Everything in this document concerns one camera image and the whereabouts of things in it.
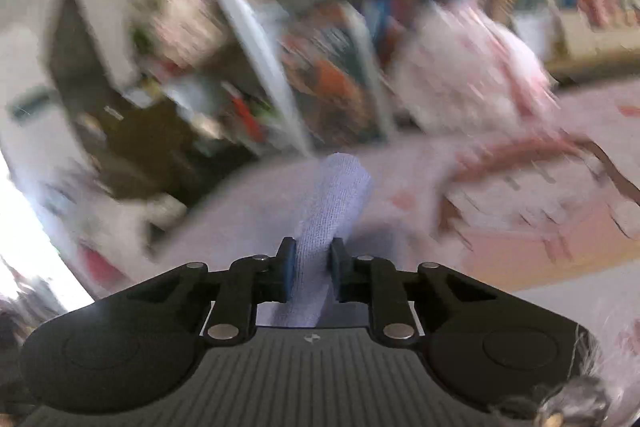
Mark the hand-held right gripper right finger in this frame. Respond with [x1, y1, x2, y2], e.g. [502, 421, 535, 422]
[330, 238, 501, 343]

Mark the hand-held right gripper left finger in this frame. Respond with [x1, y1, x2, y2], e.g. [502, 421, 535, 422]
[125, 237, 297, 346]

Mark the lavender fleece garment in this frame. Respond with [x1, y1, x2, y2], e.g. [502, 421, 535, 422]
[272, 152, 374, 328]

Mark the orange red tube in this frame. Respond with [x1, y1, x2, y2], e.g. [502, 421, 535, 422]
[232, 97, 264, 142]

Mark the pink printed desk mat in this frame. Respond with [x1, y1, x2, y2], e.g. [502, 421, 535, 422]
[95, 77, 640, 338]

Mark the dragon cover book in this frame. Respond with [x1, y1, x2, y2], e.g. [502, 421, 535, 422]
[280, 4, 386, 142]

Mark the white plush bunny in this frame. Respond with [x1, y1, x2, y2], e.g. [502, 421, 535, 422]
[395, 2, 558, 132]

